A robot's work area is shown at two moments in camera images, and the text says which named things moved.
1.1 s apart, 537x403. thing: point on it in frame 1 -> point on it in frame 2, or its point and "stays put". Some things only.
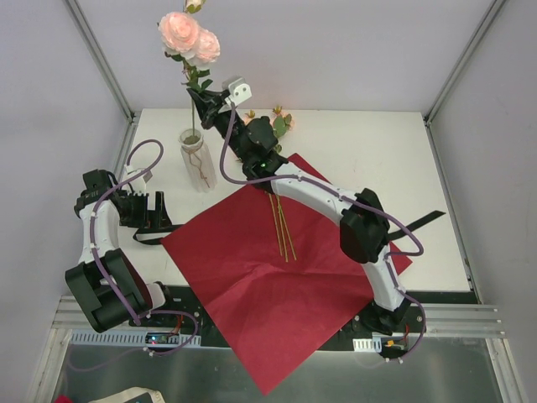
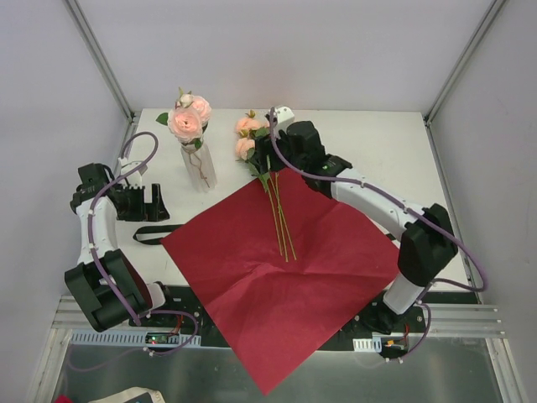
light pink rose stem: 184,39 -> 189,119
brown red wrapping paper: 271,269 stays put
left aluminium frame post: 101,60 stays put
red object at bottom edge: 62,399 stays put
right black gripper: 214,108 -> 266,148
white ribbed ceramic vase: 198,159 stays put
